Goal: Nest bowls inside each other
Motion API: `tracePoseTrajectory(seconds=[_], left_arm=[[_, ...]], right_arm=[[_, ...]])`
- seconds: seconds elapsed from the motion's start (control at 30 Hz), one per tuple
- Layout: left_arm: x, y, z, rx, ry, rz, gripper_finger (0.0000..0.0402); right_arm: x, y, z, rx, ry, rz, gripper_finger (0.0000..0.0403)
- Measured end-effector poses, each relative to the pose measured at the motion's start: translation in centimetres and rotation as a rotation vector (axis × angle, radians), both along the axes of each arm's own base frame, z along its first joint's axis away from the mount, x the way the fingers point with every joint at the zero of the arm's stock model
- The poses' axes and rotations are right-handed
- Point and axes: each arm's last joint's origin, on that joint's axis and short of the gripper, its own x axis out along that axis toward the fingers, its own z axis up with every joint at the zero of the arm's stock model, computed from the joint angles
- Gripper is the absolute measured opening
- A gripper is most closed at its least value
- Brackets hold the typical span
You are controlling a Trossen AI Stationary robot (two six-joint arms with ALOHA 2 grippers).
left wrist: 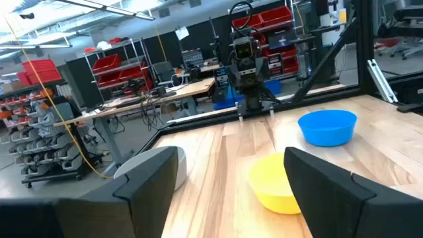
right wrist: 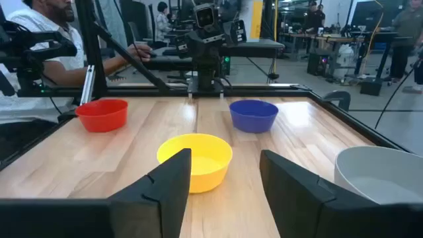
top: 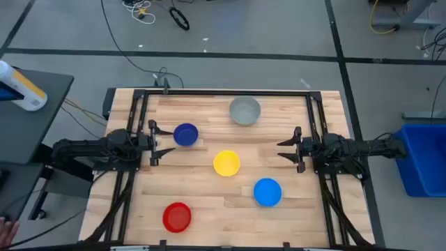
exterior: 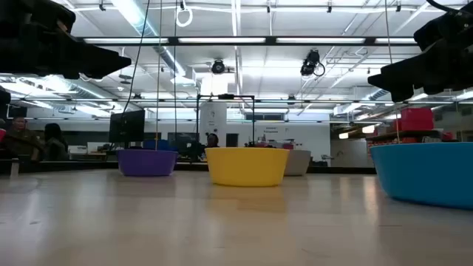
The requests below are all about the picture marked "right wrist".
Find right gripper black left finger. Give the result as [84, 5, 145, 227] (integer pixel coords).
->
[108, 148, 192, 238]

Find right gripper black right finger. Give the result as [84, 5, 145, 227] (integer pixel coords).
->
[259, 149, 364, 238]

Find pink plate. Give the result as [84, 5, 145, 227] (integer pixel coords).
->
[75, 99, 129, 134]

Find small black computer box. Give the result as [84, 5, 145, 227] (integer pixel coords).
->
[220, 55, 231, 77]

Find person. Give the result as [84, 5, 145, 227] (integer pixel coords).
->
[388, 0, 423, 84]
[303, 1, 319, 34]
[154, 1, 173, 43]
[0, 0, 153, 125]
[316, 3, 327, 30]

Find yellow plastic bowl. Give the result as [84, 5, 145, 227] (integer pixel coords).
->
[156, 133, 233, 194]

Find yellow and white pillar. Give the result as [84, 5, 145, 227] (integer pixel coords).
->
[240, 0, 264, 42]

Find blue plastic bowl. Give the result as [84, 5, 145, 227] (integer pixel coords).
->
[229, 99, 279, 134]

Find large white bowl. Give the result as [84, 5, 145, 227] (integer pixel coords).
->
[334, 146, 423, 205]

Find black computer tower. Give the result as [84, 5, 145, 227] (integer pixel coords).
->
[306, 49, 328, 77]

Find wooden work table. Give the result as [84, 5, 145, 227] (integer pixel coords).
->
[280, 32, 364, 62]

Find white bag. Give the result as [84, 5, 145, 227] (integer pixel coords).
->
[335, 44, 355, 76]

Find black computer monitor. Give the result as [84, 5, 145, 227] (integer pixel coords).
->
[349, 0, 386, 32]

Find black standing desk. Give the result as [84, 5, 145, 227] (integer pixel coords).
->
[350, 31, 414, 97]

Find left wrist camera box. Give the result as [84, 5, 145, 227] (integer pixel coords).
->
[193, 3, 216, 29]

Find yellow hanging cable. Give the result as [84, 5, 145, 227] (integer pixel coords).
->
[360, 0, 385, 76]
[272, 0, 279, 75]

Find black aluminium rig frame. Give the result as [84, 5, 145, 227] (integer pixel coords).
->
[75, 0, 171, 100]

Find silver aluminium bracket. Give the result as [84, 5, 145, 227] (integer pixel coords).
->
[80, 64, 96, 105]

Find black cable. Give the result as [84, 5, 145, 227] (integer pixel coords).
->
[374, 58, 423, 130]

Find black equipment mount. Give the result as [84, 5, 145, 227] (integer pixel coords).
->
[0, 6, 79, 97]

